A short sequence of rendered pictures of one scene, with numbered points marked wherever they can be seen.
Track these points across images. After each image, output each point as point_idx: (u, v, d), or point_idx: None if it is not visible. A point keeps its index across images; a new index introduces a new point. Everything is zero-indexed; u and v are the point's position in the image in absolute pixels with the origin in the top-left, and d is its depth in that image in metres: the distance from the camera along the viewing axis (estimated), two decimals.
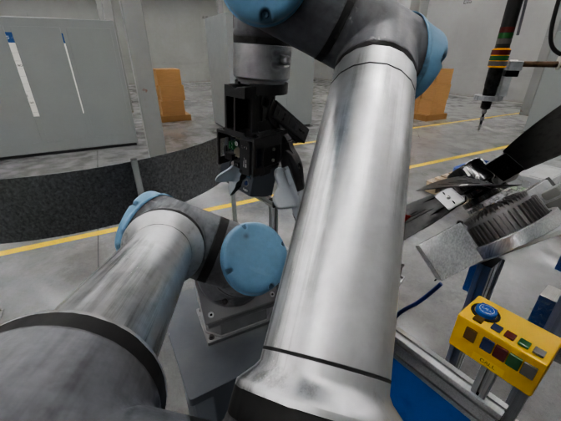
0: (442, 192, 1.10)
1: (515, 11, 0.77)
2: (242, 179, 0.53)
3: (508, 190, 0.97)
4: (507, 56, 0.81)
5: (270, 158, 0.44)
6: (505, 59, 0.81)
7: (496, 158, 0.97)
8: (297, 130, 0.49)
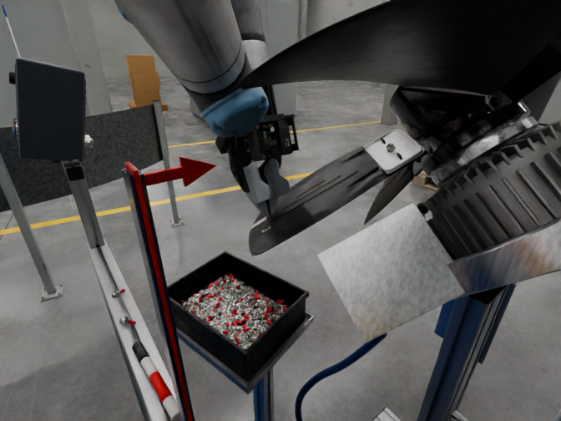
0: (380, 140, 0.51)
1: None
2: None
3: (530, 117, 0.39)
4: None
5: None
6: None
7: None
8: None
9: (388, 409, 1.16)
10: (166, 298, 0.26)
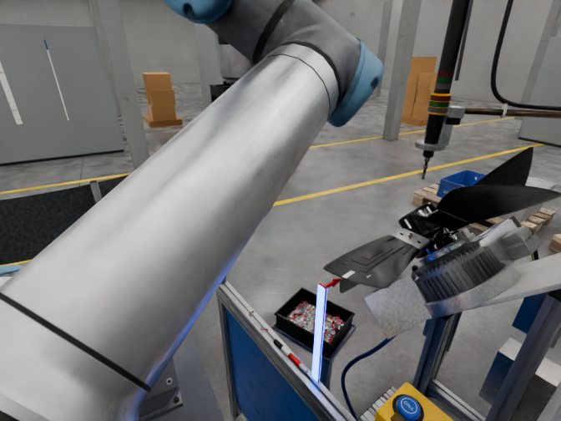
0: None
1: (452, 54, 0.68)
2: None
3: (452, 245, 0.87)
4: (447, 102, 0.72)
5: None
6: (445, 106, 0.72)
7: (432, 212, 0.87)
8: None
9: (393, 388, 1.66)
10: (323, 323, 0.76)
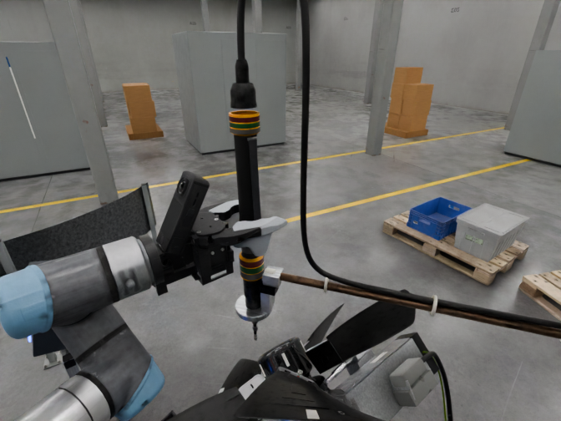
0: None
1: (246, 217, 0.50)
2: (239, 208, 0.53)
3: None
4: (256, 268, 0.54)
5: (219, 251, 0.46)
6: (254, 273, 0.54)
7: (279, 371, 0.69)
8: (194, 207, 0.42)
9: None
10: None
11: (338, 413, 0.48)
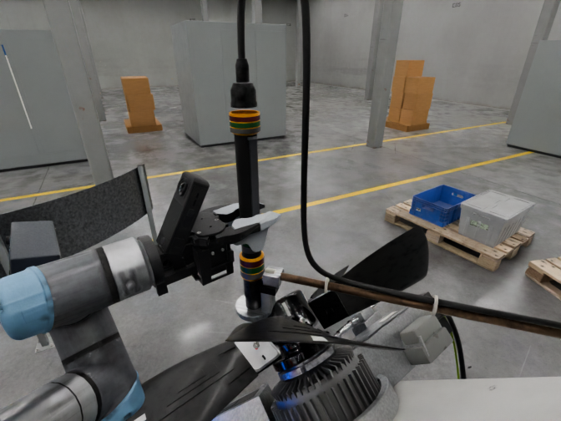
0: None
1: (246, 216, 0.50)
2: None
3: (309, 363, 0.62)
4: (256, 268, 0.54)
5: (220, 252, 0.46)
6: (254, 273, 0.54)
7: None
8: (194, 208, 0.42)
9: None
10: None
11: (349, 340, 0.41)
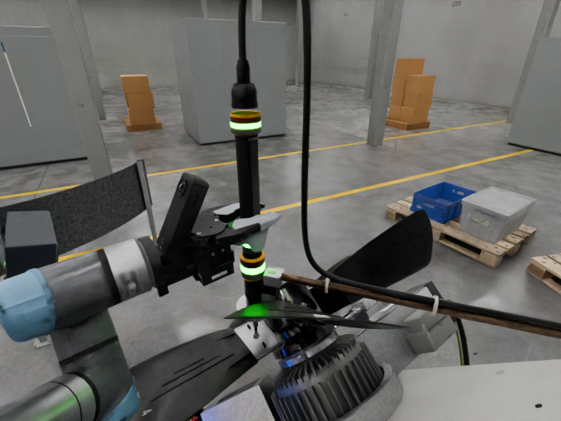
0: None
1: (247, 217, 0.50)
2: None
3: (310, 350, 0.61)
4: (257, 268, 0.54)
5: (220, 252, 0.46)
6: (255, 273, 0.54)
7: None
8: (194, 209, 0.42)
9: None
10: None
11: (352, 318, 0.39)
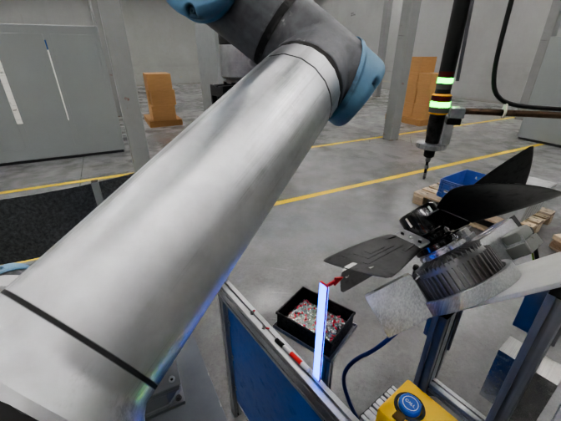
0: None
1: (452, 55, 0.68)
2: None
3: (453, 244, 0.88)
4: (448, 103, 0.72)
5: None
6: (446, 106, 0.72)
7: (433, 211, 0.87)
8: None
9: (394, 387, 1.66)
10: None
11: None
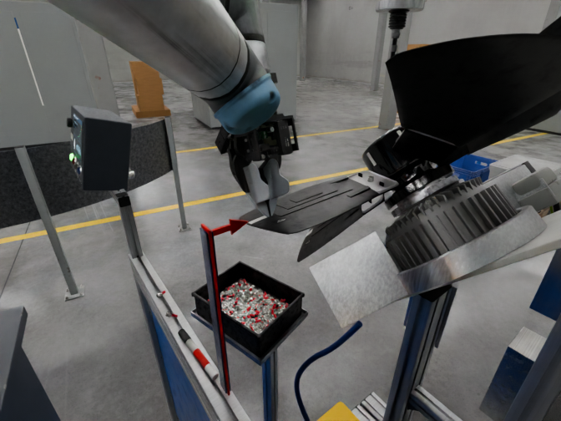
0: None
1: None
2: None
3: (434, 185, 0.57)
4: None
5: None
6: None
7: (400, 135, 0.56)
8: None
9: (374, 393, 1.35)
10: (219, 297, 0.45)
11: None
